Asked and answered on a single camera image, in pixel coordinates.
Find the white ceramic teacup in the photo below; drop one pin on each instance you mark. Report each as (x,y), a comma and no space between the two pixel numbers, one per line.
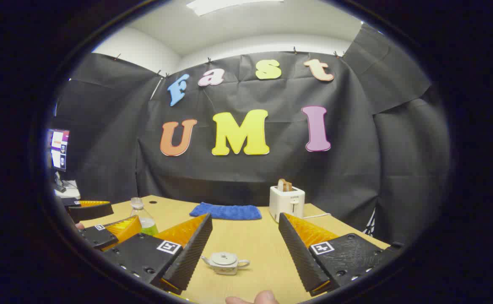
(225,268)

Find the white toaster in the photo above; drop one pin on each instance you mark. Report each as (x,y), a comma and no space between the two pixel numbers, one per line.
(286,204)

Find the white teacup lid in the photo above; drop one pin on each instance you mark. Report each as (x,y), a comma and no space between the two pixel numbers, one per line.
(224,256)

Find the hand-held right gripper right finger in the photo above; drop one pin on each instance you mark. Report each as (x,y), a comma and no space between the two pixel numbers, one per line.
(299,253)

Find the computer monitor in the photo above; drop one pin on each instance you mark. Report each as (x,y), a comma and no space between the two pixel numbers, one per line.
(59,147)

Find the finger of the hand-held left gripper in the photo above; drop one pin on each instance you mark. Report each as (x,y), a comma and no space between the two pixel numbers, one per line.
(96,236)
(90,211)

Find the green label water bottle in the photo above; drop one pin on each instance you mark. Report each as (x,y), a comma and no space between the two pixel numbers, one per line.
(144,213)

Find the black backdrop cloth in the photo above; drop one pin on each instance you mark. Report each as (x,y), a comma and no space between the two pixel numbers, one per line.
(272,169)

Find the blue towel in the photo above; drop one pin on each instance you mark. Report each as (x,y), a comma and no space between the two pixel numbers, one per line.
(225,211)

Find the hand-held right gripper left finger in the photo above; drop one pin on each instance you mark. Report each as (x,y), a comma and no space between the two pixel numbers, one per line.
(189,249)

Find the bread slice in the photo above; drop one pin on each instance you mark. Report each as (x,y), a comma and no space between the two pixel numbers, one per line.
(284,185)

